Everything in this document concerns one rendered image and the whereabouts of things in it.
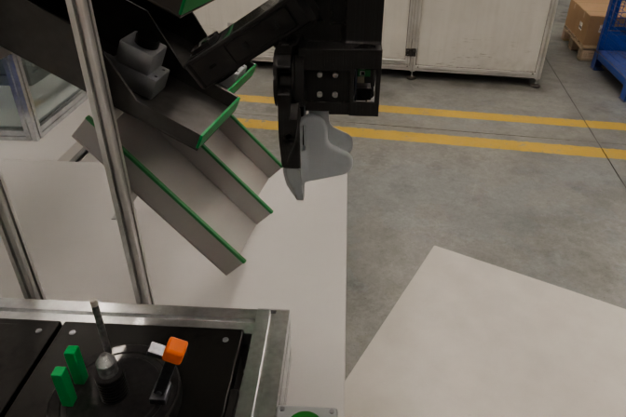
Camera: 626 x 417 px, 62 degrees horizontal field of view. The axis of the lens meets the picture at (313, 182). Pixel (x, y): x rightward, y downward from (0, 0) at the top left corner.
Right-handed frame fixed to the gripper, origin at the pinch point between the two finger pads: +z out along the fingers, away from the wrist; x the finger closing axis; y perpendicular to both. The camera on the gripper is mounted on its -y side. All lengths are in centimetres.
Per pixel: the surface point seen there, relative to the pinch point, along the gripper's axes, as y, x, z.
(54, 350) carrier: -30.5, 1.9, 26.2
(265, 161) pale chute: -9.5, 42.5, 20.6
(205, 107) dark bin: -14.5, 24.9, 2.9
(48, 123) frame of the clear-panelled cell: -78, 87, 35
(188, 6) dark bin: -12.6, 16.2, -12.5
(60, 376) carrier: -23.5, -7.1, 19.4
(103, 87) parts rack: -23.1, 14.3, -3.7
